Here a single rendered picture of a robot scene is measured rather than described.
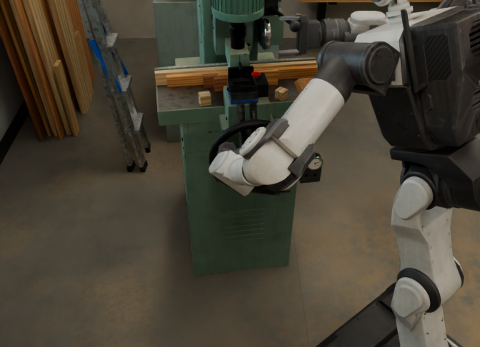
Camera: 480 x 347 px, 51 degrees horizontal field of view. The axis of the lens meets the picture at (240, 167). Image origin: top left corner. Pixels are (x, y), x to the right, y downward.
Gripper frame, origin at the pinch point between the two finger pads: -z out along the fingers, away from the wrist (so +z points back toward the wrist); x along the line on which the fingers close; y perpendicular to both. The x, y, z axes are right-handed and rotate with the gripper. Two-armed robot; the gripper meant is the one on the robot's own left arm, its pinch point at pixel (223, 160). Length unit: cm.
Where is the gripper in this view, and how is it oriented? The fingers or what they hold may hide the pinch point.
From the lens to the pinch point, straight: 154.5
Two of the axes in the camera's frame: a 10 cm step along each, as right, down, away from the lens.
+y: -9.7, -2.0, -1.6
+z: 1.3, 1.6, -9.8
